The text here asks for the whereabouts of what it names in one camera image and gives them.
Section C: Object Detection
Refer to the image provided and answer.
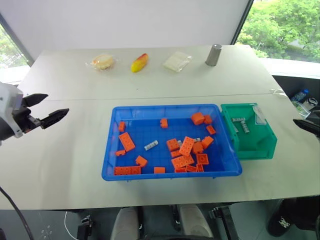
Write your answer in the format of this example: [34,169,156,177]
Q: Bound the white floor cable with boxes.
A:
[63,211,79,238]

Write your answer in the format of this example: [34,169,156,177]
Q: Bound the grey metal cylinder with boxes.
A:
[205,43,223,67]

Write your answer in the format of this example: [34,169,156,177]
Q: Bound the large orange building block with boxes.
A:
[191,112,206,126]

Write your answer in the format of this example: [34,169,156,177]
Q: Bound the grey rounded shape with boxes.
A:
[110,207,141,240]
[179,204,214,240]

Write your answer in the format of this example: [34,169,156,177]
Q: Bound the grey bricks in bin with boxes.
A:
[240,120,251,135]

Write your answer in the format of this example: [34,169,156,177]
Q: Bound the green plastic bin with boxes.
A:
[220,101,278,161]

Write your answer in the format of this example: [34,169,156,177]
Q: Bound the grey brick in tray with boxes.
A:
[144,140,160,152]

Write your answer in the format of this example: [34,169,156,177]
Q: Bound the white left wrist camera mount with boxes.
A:
[0,81,24,139]

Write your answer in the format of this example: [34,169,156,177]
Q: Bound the black shoe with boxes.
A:
[267,211,302,238]

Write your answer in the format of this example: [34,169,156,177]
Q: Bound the white string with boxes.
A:
[269,88,286,98]

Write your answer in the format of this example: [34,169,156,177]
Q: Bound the blue plastic tray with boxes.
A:
[101,103,243,182]

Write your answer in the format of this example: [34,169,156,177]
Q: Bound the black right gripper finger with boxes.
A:
[292,119,320,138]

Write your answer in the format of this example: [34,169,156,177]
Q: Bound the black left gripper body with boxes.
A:
[11,98,43,134]

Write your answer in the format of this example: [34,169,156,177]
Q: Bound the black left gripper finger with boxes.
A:
[39,108,70,130]
[22,93,49,108]

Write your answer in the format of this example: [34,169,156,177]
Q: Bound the wrapped bread in plastic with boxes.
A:
[85,53,119,73]

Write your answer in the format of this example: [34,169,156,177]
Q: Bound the dark window frame post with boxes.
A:
[0,11,35,69]
[230,0,255,46]

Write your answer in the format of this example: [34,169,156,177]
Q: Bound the black table leg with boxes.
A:
[208,201,239,240]

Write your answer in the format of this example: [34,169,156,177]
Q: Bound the yellow red toy mango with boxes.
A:
[130,52,150,74]

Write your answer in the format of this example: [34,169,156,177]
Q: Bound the white packet in plastic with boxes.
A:
[162,51,193,73]

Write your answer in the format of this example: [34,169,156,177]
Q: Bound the black floor clamp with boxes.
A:
[76,215,95,240]

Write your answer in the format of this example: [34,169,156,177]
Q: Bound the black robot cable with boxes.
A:
[0,185,34,240]

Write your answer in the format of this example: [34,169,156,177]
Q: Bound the long orange building block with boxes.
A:
[171,154,195,169]
[118,131,136,153]
[178,135,196,157]

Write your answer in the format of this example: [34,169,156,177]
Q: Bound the plastic water bottle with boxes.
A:
[290,89,310,103]

